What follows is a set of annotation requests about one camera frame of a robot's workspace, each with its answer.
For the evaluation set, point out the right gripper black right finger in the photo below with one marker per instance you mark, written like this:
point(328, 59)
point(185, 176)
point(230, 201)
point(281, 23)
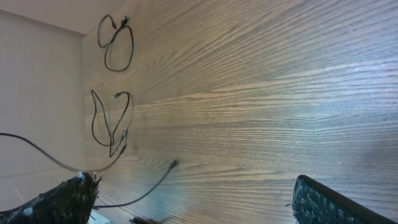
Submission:
point(315, 203)

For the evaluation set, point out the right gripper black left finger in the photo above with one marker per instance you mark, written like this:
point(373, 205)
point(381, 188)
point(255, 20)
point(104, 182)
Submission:
point(70, 202)

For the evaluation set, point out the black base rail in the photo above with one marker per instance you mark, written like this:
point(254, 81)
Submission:
point(139, 220)

